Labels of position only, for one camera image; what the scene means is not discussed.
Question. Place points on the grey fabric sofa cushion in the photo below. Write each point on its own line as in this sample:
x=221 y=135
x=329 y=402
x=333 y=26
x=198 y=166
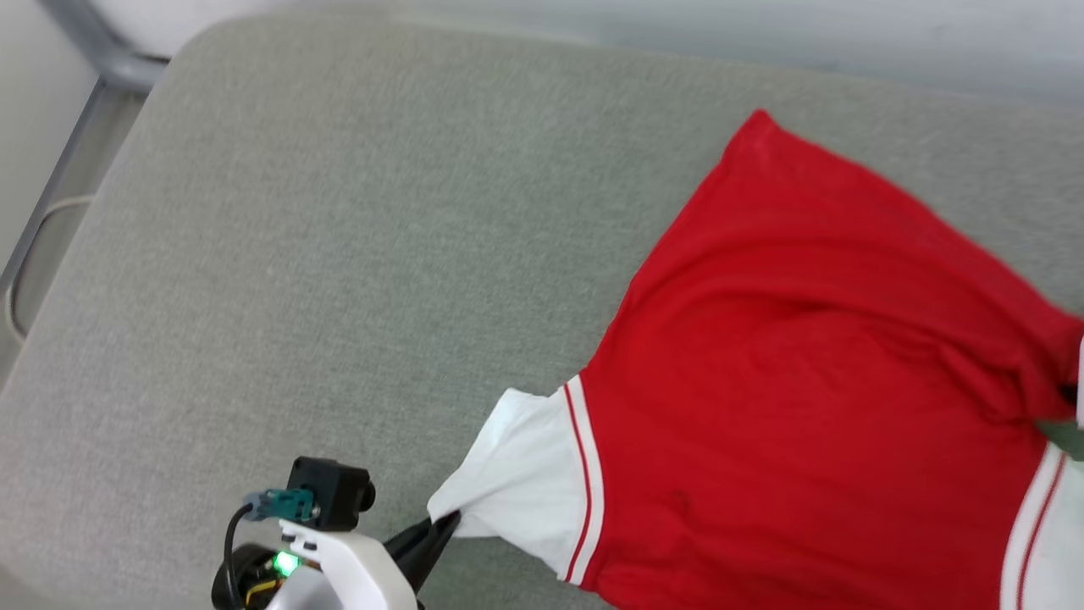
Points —
x=339 y=254

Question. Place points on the grey metal frame tube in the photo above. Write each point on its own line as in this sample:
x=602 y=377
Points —
x=102 y=51

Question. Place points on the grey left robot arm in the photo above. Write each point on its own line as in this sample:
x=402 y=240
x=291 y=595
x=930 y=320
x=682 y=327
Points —
x=237 y=585

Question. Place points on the teal left camera connector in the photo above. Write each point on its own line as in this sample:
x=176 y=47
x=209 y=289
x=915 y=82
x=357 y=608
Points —
x=284 y=504

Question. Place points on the red and white jersey garment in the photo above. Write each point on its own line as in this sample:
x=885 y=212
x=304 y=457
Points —
x=804 y=381

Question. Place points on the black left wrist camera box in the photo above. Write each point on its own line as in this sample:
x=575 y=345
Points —
x=334 y=491

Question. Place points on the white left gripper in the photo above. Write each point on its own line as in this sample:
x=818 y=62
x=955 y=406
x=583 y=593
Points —
x=356 y=576

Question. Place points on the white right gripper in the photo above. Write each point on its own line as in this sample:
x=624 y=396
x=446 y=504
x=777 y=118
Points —
x=1081 y=381

